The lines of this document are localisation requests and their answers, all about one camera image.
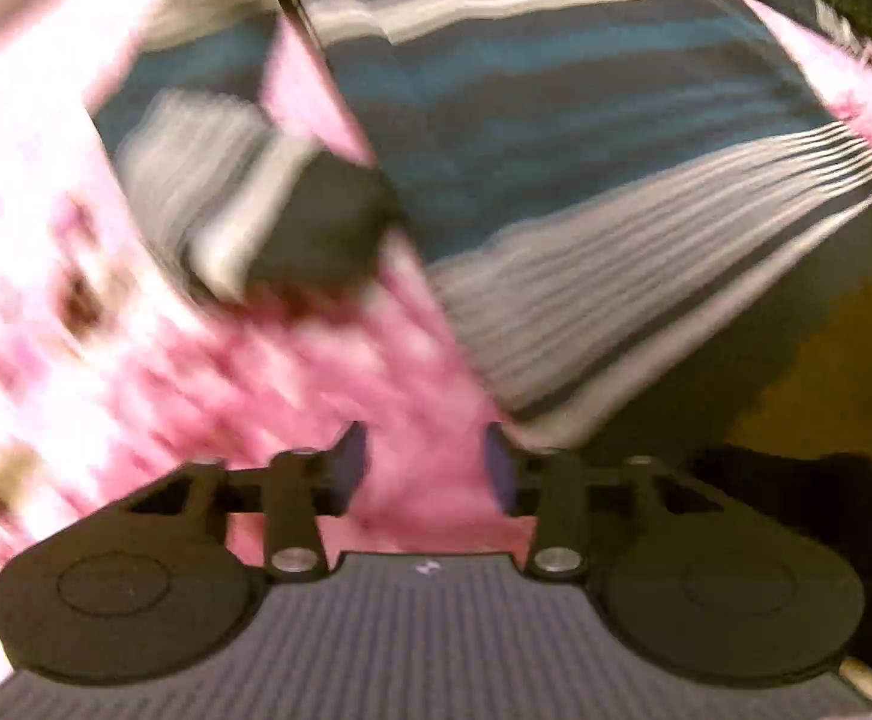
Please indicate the pink floral blanket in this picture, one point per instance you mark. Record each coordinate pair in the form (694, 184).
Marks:
(105, 390)

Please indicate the striped shirt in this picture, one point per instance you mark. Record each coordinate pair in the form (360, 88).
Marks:
(556, 165)

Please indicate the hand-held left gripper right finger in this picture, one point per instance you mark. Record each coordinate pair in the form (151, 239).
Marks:
(500, 465)

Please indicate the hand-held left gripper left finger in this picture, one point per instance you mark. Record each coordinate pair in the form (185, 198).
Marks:
(352, 465)

